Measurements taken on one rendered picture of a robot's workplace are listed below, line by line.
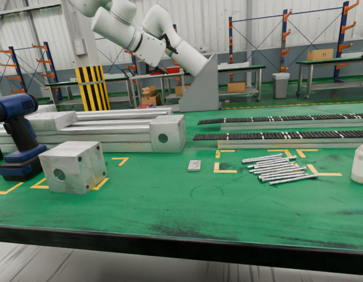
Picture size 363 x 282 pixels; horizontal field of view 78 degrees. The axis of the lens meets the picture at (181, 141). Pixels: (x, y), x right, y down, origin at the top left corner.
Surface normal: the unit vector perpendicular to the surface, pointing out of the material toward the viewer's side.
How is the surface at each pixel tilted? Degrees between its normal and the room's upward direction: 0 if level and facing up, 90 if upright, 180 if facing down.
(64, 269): 0
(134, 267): 0
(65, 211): 0
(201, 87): 90
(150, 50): 101
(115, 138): 90
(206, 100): 90
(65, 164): 90
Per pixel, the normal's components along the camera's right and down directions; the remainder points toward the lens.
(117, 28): 0.32, 0.60
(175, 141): -0.21, 0.35
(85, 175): 0.96, 0.01
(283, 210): -0.09, -0.94
